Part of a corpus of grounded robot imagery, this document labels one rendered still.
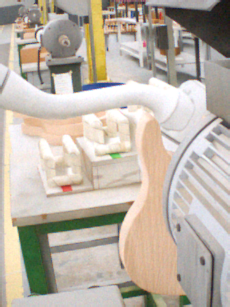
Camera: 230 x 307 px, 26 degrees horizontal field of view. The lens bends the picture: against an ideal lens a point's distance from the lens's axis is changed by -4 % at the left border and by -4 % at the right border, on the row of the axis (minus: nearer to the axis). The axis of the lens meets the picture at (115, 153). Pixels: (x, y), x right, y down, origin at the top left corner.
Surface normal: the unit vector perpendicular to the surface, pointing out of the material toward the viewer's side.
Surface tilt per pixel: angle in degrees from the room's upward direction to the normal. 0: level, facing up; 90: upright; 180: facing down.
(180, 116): 89
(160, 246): 92
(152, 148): 92
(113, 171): 90
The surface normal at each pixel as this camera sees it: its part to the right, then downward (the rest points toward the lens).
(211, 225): -0.95, -0.18
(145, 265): 0.20, 0.33
